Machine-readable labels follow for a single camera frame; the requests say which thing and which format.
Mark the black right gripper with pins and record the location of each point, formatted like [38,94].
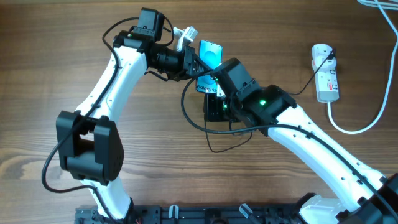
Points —
[211,113]

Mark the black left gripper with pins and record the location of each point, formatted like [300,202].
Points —
[191,58]

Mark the blue Galaxy smartphone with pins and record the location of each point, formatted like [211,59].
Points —
[211,54]

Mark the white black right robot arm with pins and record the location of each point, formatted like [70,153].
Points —
[363,194]

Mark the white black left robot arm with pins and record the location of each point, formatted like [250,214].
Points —
[89,144]

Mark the white USB charger plug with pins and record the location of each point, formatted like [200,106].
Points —
[323,63]

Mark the white power strip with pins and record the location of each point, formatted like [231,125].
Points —
[325,82]

